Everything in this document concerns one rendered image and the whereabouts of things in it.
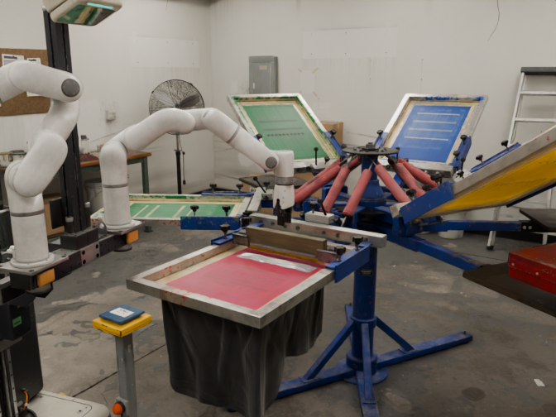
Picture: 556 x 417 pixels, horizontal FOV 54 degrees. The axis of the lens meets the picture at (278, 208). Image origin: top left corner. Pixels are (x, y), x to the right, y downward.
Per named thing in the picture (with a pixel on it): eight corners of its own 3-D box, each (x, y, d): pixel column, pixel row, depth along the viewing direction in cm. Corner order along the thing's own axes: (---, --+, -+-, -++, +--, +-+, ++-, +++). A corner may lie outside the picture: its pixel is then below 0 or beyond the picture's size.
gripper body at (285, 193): (283, 177, 227) (283, 203, 229) (270, 181, 218) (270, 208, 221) (299, 179, 223) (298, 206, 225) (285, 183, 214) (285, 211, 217)
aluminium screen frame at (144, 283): (260, 328, 164) (260, 317, 163) (126, 289, 195) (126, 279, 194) (367, 257, 228) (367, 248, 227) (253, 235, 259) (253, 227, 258)
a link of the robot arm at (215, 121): (168, 126, 201) (166, 122, 215) (214, 160, 208) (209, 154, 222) (194, 90, 200) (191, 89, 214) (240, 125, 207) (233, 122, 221)
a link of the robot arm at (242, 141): (223, 141, 215) (264, 171, 222) (228, 145, 203) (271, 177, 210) (236, 123, 215) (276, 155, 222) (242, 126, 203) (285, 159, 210)
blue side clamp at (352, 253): (336, 283, 203) (337, 266, 202) (324, 280, 206) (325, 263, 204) (369, 261, 228) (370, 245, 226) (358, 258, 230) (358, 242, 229)
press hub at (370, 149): (379, 397, 294) (391, 149, 262) (316, 376, 315) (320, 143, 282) (405, 366, 326) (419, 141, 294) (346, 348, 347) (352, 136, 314)
